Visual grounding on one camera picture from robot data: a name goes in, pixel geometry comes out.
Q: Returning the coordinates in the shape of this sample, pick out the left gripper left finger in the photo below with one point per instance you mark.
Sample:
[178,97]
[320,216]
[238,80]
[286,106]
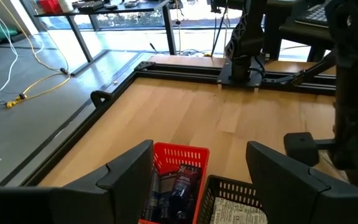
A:
[126,193]

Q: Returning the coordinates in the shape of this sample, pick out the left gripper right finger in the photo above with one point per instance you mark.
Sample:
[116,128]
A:
[284,196]

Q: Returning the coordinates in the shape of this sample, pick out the white bandage packet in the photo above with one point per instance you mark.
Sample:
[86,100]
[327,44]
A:
[238,214]

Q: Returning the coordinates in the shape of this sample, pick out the purple packet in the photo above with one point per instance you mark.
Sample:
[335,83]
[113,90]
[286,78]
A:
[183,189]

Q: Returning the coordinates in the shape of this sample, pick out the red plastic basket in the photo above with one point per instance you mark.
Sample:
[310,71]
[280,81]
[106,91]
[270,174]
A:
[179,147]

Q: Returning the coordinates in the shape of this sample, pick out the black plastic basket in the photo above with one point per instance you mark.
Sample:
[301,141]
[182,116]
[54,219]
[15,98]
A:
[216,179]

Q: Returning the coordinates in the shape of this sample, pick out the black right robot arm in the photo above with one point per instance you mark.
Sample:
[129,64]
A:
[244,37]

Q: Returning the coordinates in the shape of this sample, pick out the black side desk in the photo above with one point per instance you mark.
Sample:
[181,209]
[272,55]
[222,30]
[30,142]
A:
[306,34]

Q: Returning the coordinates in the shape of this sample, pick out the open black laptop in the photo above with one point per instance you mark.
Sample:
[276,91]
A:
[311,14]

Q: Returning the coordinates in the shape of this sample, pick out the black standing desk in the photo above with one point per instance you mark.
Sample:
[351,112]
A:
[135,7]

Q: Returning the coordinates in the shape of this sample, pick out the white paper roll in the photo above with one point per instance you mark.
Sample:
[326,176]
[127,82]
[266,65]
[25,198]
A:
[65,5]

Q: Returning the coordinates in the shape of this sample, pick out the red storage bin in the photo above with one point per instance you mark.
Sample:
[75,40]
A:
[50,6]

